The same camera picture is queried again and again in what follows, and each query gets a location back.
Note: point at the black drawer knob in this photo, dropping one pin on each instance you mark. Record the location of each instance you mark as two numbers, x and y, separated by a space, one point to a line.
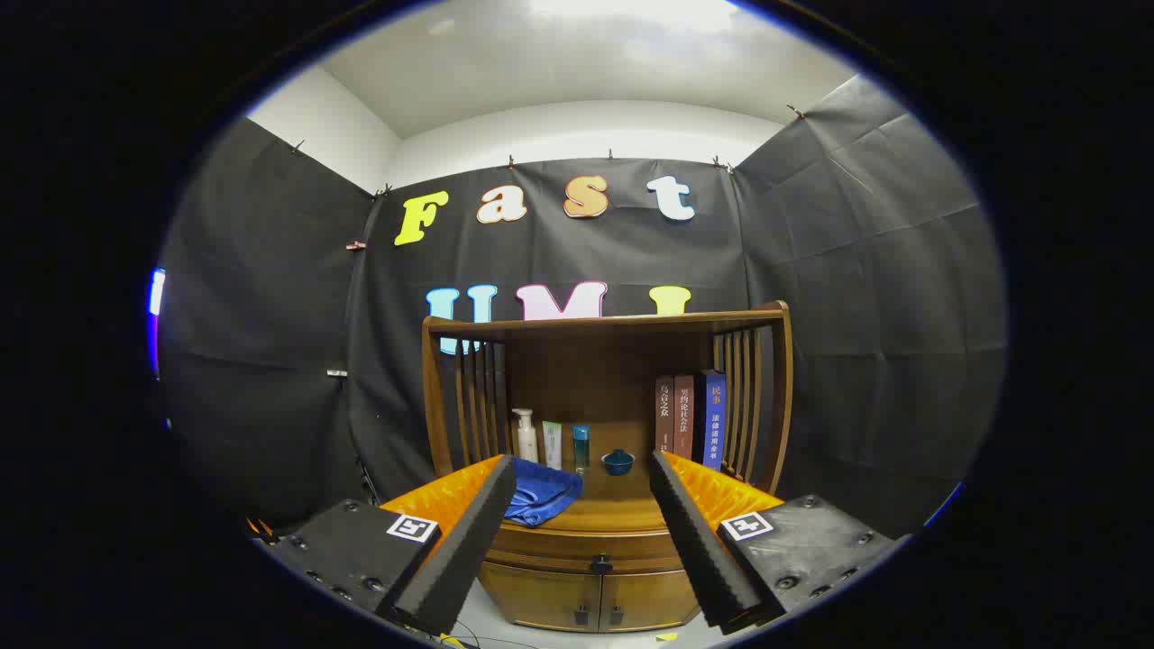
601 565

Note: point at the reddish brown book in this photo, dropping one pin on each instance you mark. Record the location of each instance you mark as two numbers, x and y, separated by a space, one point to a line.
683 416

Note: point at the white green tube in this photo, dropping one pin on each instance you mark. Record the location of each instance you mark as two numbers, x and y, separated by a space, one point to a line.
553 443

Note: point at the dark brown book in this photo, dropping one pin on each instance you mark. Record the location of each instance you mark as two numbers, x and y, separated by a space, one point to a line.
664 415

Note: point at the blue folded towel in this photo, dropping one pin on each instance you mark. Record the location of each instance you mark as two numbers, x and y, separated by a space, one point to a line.
541 491

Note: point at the white pump bottle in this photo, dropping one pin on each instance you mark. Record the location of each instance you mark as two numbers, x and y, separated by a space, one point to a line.
526 437

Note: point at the wooden countertop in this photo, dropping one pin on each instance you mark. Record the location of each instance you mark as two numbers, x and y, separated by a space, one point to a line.
613 505

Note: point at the blue lidded teacup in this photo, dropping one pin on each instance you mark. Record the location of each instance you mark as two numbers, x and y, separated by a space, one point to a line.
618 462

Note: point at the blue capped clear bottle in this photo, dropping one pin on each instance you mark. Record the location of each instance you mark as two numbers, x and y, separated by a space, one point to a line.
581 446

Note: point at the wooden cabinet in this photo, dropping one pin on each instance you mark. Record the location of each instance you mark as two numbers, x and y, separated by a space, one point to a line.
595 379

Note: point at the blue book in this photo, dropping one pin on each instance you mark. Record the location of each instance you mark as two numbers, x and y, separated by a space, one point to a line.
712 419

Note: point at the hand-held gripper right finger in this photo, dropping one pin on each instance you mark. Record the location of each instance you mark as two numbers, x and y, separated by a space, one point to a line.
699 541

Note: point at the wooden drawer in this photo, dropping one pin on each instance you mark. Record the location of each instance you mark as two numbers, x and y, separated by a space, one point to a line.
559 548

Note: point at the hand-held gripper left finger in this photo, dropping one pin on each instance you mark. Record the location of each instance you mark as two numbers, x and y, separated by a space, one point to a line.
460 550

